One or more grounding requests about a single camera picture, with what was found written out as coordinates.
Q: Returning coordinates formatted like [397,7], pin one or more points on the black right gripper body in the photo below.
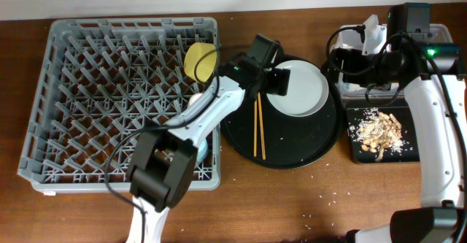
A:
[368,69]

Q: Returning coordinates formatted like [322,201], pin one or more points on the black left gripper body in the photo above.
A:
[274,80]

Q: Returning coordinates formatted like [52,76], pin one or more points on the wooden chopstick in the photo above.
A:
[259,113]
[255,130]

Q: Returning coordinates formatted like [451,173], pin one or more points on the yellow bowl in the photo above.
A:
[200,61]

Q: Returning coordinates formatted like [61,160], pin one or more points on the white round plate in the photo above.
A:
[307,90]

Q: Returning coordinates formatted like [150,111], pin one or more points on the blue plastic cup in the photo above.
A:
[202,151]

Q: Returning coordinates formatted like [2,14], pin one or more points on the pink plastic cup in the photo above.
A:
[194,98]

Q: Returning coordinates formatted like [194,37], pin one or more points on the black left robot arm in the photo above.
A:
[162,165]

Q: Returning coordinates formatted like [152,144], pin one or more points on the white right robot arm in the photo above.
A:
[432,76]

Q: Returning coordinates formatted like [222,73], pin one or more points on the clear plastic waste bin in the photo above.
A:
[351,53]

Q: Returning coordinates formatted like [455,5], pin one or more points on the grey dishwasher rack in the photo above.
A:
[102,79]

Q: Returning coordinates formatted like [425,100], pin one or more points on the round black tray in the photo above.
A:
[290,142]

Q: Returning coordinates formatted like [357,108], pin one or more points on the food scraps pile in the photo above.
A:
[377,133]

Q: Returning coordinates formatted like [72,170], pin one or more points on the black rectangular tray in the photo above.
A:
[400,110]

